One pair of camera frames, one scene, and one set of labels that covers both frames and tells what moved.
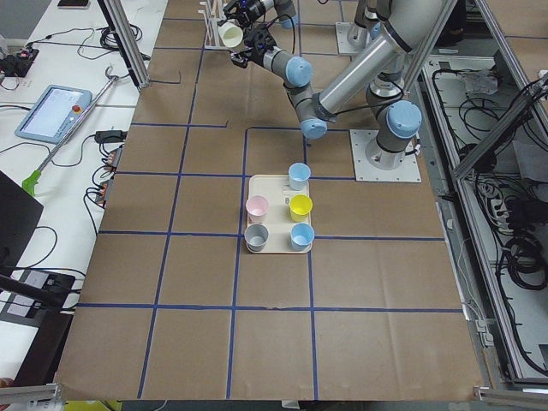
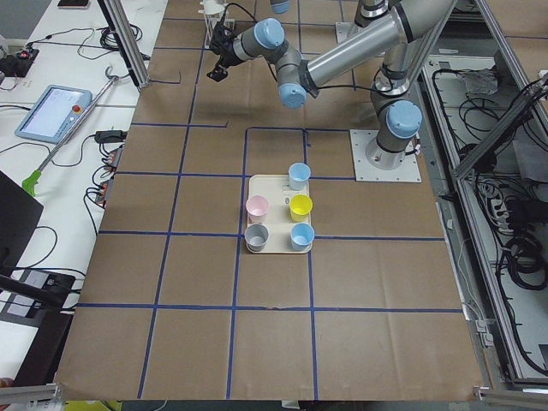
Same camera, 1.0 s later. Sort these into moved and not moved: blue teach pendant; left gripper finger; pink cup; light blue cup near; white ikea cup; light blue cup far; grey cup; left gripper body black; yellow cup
Moved: left gripper finger; white ikea cup; left gripper body black
Not moved: grey cup; blue teach pendant; pink cup; light blue cup far; yellow cup; light blue cup near
